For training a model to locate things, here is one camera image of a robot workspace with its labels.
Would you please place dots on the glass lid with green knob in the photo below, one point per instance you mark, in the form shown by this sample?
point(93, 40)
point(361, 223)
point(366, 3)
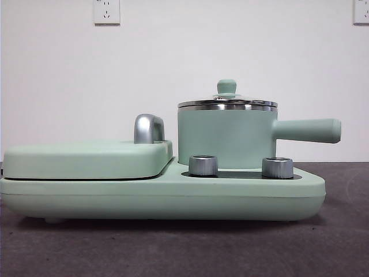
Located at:
point(226, 86)

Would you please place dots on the silver control knob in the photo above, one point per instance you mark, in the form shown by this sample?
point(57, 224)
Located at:
point(203, 166)
point(276, 168)

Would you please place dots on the mint green griddle cover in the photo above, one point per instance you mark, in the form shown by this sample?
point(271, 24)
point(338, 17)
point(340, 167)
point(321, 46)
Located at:
point(80, 160)

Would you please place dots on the mint green breakfast machine base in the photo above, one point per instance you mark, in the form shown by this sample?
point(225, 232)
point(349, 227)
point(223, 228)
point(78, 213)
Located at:
point(86, 199)

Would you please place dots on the white wall socket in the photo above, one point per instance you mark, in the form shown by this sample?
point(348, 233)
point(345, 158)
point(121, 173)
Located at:
point(361, 11)
point(106, 13)

